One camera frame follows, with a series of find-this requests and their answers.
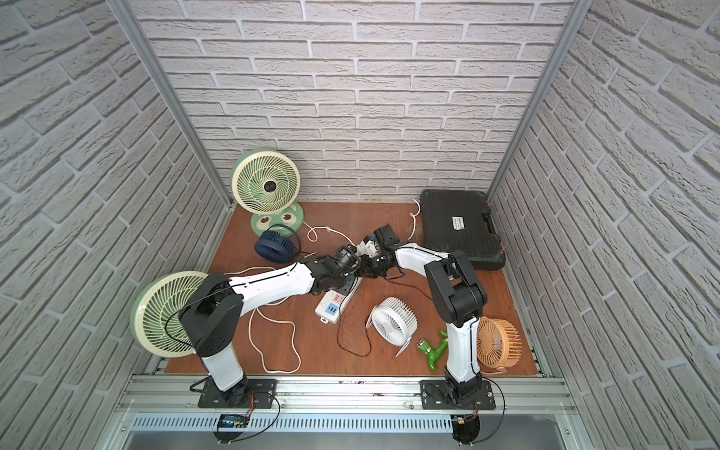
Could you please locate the orange desk fan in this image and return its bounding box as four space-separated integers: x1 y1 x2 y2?
476 317 522 375

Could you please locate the white desk fan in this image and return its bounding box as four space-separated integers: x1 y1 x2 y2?
366 297 418 356

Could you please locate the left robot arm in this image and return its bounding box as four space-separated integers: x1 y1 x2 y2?
178 246 358 393

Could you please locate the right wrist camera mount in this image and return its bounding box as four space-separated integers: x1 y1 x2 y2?
357 224 401 257

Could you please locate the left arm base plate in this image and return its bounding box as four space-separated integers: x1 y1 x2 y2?
198 378 278 411

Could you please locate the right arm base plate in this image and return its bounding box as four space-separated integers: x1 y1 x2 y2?
419 379 496 412

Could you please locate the large green fan front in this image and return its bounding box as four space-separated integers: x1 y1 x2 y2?
129 271 208 358

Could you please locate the black tool case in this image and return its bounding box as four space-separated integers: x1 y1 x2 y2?
420 189 506 271

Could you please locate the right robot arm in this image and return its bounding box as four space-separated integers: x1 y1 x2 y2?
354 243 488 404

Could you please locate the navy blue desk fan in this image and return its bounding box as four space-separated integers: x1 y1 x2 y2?
254 224 302 264

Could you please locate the green fan at back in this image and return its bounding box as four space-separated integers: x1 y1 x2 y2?
230 148 305 237

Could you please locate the small green circuit board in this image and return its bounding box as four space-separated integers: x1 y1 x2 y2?
217 414 249 431

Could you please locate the white cable of back fan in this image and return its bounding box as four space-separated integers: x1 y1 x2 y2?
302 220 358 249

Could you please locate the black cable of white fan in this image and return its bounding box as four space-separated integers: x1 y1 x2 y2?
336 314 373 359

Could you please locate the white power strip cord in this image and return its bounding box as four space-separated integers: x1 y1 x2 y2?
406 198 422 242

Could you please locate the white power strip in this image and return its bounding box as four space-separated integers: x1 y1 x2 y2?
315 274 362 324

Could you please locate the white fan power cable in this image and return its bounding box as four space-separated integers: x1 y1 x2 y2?
224 266 303 375

